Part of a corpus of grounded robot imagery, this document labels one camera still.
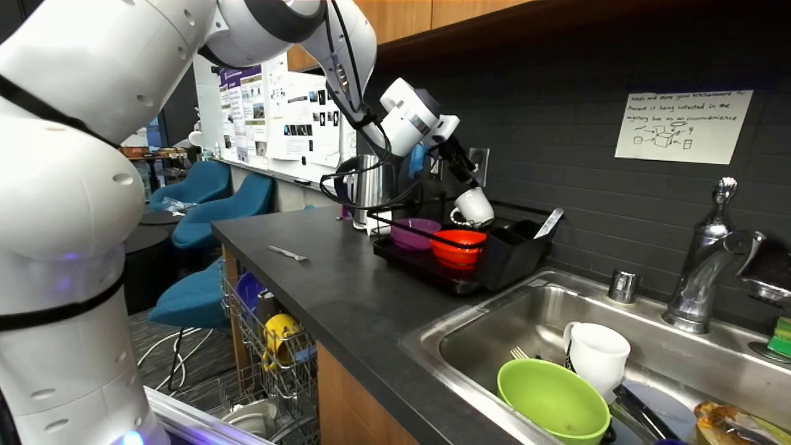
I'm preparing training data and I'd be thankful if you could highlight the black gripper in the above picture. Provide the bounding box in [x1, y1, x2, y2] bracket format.
[423, 132, 485, 193]

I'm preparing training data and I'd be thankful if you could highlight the white mug with blue rim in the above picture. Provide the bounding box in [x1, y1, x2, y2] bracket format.
[447, 186, 496, 231]

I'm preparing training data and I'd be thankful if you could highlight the red bowl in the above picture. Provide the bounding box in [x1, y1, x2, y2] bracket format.
[428, 229, 490, 274]

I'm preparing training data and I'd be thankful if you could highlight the purple bowl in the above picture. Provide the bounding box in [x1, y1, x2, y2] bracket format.
[389, 219, 443, 254]

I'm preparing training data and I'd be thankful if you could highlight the white utensil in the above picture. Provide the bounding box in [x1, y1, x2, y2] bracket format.
[531, 205, 568, 246]

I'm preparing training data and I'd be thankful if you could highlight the black utensil caddy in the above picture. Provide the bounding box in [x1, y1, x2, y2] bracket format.
[476, 219, 554, 295]

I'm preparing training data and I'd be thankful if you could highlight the stainless steel sink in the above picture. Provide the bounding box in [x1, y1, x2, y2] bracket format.
[395, 268, 791, 445]

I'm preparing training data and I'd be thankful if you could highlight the printed research poster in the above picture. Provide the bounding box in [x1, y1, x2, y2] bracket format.
[216, 64, 345, 173]

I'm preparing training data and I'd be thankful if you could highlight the small metal strip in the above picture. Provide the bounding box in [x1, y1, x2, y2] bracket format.
[266, 246, 311, 268]

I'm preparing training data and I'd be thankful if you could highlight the plain white mug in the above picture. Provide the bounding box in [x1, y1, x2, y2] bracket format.
[561, 322, 633, 400]

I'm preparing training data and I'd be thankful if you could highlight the green bowl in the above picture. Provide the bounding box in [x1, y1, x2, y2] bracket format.
[495, 360, 612, 445]

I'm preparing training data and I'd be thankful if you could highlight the yellow mug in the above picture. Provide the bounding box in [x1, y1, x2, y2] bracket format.
[259, 313, 302, 374]

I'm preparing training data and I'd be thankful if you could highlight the blue upholstered chair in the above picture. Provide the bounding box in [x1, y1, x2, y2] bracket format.
[169, 172, 276, 252]
[148, 158, 235, 215]
[145, 258, 232, 332]

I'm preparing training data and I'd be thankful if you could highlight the chrome faucet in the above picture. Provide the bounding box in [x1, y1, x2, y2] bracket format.
[663, 177, 768, 336]

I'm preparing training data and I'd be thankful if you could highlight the wooden base cabinet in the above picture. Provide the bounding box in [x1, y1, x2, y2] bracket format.
[315, 345, 418, 445]

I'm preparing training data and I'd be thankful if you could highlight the whiteboard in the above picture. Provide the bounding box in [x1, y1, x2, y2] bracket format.
[190, 51, 359, 191]

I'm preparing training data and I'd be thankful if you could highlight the dishwasher cup rack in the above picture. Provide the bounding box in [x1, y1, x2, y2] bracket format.
[219, 274, 318, 414]

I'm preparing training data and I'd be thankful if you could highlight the dishwasher plate rack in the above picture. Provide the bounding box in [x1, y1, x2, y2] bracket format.
[216, 393, 322, 445]

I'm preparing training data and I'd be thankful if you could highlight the dark round side table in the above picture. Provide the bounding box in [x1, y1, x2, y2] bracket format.
[137, 208, 182, 233]

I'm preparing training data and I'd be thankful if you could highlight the white dinner plate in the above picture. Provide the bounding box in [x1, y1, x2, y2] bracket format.
[219, 400, 279, 441]

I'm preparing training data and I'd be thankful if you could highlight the green sponge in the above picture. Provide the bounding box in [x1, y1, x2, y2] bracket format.
[763, 318, 791, 362]

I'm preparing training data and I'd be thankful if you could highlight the brown plate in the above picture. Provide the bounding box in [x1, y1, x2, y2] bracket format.
[693, 400, 791, 445]

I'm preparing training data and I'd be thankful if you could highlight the metal light switch plate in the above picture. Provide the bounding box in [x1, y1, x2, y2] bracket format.
[469, 146, 491, 189]

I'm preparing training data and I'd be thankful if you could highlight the blue wrist camera box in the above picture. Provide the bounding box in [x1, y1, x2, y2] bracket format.
[406, 138, 433, 180]

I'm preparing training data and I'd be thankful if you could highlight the black wire dish rack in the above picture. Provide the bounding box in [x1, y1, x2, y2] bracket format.
[366, 196, 557, 298]

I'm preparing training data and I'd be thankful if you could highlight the wooden wall cabinet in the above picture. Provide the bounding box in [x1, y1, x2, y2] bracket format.
[281, 0, 538, 76]

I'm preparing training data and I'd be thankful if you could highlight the white paper wall sign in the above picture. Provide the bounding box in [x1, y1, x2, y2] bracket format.
[612, 90, 756, 169]

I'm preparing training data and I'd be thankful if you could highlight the black handled utensil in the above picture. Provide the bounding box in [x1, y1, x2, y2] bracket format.
[612, 387, 678, 445]

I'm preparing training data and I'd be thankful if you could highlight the white power cable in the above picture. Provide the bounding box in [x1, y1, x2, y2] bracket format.
[134, 327, 213, 395]

